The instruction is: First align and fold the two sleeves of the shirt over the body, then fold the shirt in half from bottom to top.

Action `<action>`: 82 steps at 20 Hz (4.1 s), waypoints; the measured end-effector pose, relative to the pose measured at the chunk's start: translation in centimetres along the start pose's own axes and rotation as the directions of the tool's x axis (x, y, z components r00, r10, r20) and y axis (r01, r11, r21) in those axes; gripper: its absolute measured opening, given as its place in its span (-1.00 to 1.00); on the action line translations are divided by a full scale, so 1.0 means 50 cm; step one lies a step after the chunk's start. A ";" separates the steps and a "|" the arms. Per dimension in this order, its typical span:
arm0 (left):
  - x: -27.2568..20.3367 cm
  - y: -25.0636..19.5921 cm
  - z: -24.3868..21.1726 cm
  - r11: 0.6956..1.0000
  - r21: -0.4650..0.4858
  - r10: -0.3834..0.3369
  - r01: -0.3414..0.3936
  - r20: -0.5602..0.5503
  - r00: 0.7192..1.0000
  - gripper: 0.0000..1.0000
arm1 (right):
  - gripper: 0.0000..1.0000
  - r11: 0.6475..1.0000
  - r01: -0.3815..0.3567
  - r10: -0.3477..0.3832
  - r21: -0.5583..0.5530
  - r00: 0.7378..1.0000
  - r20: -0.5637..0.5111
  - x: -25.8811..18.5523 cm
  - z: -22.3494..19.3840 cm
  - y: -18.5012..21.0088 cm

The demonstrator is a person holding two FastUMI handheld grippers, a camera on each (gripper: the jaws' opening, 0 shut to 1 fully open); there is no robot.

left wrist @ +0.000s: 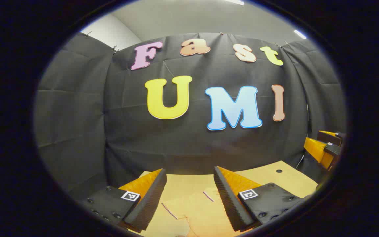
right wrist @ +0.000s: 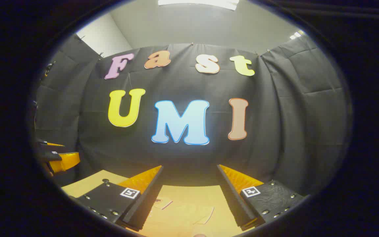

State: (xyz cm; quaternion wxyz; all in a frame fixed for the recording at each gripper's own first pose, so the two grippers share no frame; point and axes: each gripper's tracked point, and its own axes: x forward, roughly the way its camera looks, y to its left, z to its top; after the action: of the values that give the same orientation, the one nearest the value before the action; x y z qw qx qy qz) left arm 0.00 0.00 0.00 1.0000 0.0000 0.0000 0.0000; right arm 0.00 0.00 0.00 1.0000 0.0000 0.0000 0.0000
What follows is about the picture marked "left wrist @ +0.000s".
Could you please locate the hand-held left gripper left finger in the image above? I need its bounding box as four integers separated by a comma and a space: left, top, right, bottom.
81, 169, 168, 232

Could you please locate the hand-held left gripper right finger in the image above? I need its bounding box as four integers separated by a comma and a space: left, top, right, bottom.
213, 166, 308, 232

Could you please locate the orange T-shirt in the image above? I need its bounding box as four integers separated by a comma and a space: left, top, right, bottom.
162, 188, 239, 237

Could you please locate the black backdrop cloth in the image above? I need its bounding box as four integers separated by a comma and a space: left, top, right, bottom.
34, 32, 347, 198

